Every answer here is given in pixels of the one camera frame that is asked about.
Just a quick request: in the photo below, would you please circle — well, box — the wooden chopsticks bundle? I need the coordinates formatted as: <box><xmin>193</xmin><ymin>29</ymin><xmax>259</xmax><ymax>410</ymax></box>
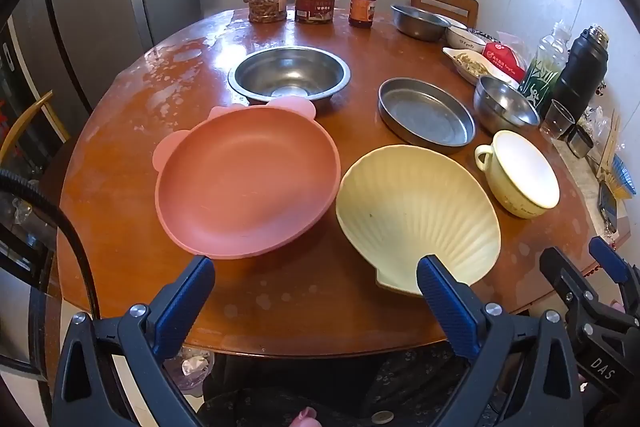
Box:
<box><xmin>597</xmin><ymin>109</ymin><xmax>622</xmax><ymax>180</ymax></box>

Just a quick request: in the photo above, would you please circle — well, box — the blue plastic item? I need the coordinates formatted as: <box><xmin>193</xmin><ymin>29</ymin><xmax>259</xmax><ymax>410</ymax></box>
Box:
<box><xmin>602</xmin><ymin>154</ymin><xmax>639</xmax><ymax>198</ymax></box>

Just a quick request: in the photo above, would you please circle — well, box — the yellow cup with handle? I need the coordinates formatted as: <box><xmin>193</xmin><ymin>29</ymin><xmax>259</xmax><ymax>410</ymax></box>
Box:
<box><xmin>474</xmin><ymin>130</ymin><xmax>561</xmax><ymax>220</ymax></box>

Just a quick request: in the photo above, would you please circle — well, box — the round steel pan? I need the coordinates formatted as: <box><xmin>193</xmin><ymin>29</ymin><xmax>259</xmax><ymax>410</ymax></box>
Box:
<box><xmin>378</xmin><ymin>77</ymin><xmax>477</xmax><ymax>148</ymax></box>

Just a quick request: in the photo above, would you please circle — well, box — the large steel bowl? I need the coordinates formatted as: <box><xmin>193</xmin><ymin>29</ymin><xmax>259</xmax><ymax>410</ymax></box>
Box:
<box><xmin>228</xmin><ymin>46</ymin><xmax>351</xmax><ymax>115</ymax></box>

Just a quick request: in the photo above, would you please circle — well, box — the thick black cable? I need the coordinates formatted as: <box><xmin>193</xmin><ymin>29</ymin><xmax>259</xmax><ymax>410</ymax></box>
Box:
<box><xmin>0</xmin><ymin>167</ymin><xmax>98</xmax><ymax>323</ymax></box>

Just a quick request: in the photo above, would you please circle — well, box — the pink plate with ears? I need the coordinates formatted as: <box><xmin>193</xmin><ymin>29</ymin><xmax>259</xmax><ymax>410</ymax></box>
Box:
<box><xmin>152</xmin><ymin>97</ymin><xmax>342</xmax><ymax>261</ymax></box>

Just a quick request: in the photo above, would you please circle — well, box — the green label plastic bottle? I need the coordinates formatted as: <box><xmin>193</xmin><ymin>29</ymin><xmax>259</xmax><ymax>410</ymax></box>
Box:
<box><xmin>517</xmin><ymin>21</ymin><xmax>572</xmax><ymax>105</ymax></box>

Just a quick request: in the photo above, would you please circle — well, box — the dark floral clothing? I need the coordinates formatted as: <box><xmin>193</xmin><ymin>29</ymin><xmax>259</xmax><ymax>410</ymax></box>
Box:
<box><xmin>197</xmin><ymin>344</ymin><xmax>481</xmax><ymax>427</ymax></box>

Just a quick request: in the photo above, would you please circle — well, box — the white plate of pickled vegetables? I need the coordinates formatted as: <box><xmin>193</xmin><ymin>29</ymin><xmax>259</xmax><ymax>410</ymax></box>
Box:
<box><xmin>442</xmin><ymin>47</ymin><xmax>521</xmax><ymax>88</ymax></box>

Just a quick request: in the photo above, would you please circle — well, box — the small steel bowl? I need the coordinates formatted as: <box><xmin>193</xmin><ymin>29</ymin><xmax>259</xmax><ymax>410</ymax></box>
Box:
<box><xmin>473</xmin><ymin>76</ymin><xmax>542</xmax><ymax>134</ymax></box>

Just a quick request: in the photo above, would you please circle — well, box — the clear plastic cup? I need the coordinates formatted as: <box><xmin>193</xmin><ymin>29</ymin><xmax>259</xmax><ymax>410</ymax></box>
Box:
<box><xmin>539</xmin><ymin>99</ymin><xmax>576</xmax><ymax>140</ymax></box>

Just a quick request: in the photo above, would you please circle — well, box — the yellow shell-shaped plate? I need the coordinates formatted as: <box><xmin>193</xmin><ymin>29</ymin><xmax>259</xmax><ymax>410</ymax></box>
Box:
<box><xmin>335</xmin><ymin>145</ymin><xmax>502</xmax><ymax>297</ymax></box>

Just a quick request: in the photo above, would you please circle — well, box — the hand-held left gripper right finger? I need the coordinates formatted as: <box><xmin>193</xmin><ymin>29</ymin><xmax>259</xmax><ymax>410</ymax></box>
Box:
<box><xmin>416</xmin><ymin>254</ymin><xmax>586</xmax><ymax>427</ymax></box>

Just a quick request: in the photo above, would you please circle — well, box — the black thermos flask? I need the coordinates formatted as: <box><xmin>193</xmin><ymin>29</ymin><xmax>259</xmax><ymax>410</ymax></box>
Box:
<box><xmin>551</xmin><ymin>24</ymin><xmax>611</xmax><ymax>112</ymax></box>

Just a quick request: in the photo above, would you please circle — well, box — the white printed ceramic bowl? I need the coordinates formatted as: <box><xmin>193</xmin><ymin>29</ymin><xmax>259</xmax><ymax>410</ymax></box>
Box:
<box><xmin>445</xmin><ymin>26</ymin><xmax>485</xmax><ymax>54</ymax></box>

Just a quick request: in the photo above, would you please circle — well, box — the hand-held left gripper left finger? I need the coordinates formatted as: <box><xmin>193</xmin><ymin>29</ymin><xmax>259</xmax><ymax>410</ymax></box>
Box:
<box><xmin>52</xmin><ymin>255</ymin><xmax>217</xmax><ymax>427</ymax></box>

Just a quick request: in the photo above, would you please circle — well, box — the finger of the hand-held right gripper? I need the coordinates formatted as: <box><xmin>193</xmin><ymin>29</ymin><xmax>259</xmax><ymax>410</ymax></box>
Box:
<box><xmin>539</xmin><ymin>247</ymin><xmax>638</xmax><ymax>345</ymax></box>
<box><xmin>588</xmin><ymin>236</ymin><xmax>640</xmax><ymax>315</ymax></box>

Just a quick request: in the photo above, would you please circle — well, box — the red lid food jar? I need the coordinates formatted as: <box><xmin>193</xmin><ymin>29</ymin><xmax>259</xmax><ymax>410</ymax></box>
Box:
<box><xmin>294</xmin><ymin>0</ymin><xmax>337</xmax><ymax>24</ymax></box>

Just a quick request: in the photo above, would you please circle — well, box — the crumpled plastic bag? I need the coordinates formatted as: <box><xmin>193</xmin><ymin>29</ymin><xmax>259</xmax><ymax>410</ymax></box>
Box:
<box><xmin>167</xmin><ymin>346</ymin><xmax>213</xmax><ymax>400</ymax></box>

